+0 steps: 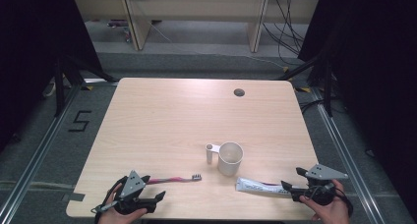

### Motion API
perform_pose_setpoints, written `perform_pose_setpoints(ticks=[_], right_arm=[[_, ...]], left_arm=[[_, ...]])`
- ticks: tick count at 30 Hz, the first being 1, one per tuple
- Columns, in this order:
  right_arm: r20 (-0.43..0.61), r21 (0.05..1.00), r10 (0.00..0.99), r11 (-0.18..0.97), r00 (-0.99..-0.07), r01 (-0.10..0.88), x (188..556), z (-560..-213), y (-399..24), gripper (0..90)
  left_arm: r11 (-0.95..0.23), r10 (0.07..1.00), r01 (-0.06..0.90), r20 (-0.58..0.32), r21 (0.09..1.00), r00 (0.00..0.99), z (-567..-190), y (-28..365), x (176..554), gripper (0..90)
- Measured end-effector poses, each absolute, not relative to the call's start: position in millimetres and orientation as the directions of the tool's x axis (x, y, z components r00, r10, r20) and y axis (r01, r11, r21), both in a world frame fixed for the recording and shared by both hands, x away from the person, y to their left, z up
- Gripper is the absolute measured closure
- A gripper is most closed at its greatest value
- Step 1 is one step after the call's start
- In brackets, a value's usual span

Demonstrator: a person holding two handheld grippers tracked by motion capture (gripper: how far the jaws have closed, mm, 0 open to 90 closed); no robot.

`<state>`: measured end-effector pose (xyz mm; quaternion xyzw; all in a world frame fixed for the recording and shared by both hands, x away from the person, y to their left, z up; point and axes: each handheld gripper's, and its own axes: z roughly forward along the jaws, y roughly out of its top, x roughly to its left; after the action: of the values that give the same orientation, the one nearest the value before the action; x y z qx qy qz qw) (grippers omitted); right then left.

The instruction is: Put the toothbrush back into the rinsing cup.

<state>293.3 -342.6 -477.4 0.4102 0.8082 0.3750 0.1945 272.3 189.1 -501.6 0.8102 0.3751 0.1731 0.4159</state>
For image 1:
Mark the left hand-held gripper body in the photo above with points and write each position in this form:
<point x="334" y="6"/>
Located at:
<point x="131" y="184"/>

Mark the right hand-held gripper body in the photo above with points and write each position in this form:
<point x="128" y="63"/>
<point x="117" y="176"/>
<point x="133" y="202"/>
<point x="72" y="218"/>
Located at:
<point x="319" y="184"/>

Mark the pink toothbrush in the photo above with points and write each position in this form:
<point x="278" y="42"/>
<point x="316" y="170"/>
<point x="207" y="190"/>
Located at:
<point x="173" y="179"/>

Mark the white toothpaste tube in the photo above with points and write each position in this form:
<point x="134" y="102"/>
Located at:
<point x="259" y="186"/>

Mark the white cup with side holder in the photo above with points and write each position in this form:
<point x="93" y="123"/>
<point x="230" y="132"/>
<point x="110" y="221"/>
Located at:
<point x="229" y="168"/>

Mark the person's right hand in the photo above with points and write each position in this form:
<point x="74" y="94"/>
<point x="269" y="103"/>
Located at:
<point x="331" y="213"/>

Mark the person's left hand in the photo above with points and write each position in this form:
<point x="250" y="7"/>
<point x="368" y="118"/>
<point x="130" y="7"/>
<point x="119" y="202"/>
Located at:
<point x="122" y="216"/>

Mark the black tape patch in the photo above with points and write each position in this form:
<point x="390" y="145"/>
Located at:
<point x="74" y="196"/>

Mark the black metal stand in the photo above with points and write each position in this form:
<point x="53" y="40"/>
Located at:
<point x="327" y="93"/>
<point x="59" y="93"/>

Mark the light wooden furniture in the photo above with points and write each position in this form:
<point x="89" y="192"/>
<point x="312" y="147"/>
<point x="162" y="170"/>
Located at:
<point x="141" y="37"/>

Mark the aluminium floor rail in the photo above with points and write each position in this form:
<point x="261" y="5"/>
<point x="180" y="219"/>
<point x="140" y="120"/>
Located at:
<point x="344" y="161"/>
<point x="36" y="158"/>

